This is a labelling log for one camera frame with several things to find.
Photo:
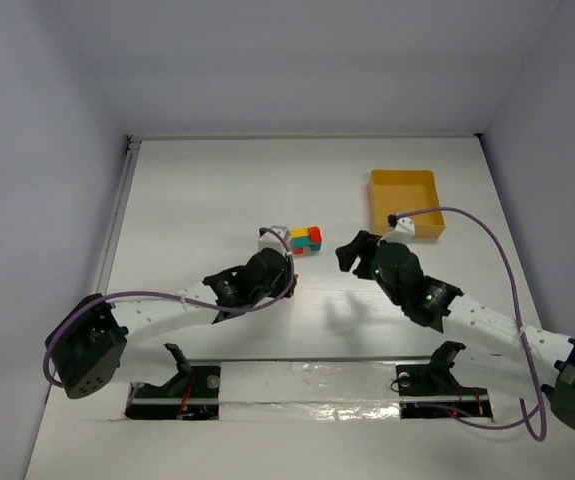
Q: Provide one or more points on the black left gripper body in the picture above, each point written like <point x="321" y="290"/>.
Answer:
<point x="283" y="270"/>

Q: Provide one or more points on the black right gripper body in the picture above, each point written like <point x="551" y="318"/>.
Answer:
<point x="365" y="256"/>

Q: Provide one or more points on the red wedge block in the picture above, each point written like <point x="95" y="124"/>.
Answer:
<point x="315" y="234"/>

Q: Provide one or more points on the teal arch block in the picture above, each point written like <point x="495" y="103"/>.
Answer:
<point x="305" y="244"/>

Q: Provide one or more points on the yellow arch block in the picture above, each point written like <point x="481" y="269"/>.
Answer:
<point x="300" y="233"/>

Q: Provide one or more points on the yellow plastic tray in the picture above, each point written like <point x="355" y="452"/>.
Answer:
<point x="395" y="191"/>

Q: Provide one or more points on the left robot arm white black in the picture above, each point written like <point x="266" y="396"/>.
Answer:
<point x="83" y="353"/>

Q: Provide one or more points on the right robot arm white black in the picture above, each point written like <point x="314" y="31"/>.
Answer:
<point x="523" y="360"/>

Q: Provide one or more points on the white foam base board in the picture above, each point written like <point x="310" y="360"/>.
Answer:
<point x="90" y="440"/>

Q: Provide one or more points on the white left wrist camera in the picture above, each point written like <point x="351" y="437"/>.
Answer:
<point x="275" y="237"/>

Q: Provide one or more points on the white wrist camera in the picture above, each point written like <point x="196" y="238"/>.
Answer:
<point x="402" y="229"/>
<point x="275" y="237"/>

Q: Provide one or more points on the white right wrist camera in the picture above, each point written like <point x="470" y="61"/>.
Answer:
<point x="402" y="229"/>

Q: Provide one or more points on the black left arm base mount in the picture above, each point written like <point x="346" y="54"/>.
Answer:
<point x="201" y="381"/>

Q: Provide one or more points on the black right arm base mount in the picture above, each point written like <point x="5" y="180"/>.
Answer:
<point x="433" y="378"/>

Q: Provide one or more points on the aluminium rail left edge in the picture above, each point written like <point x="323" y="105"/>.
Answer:
<point x="104" y="257"/>

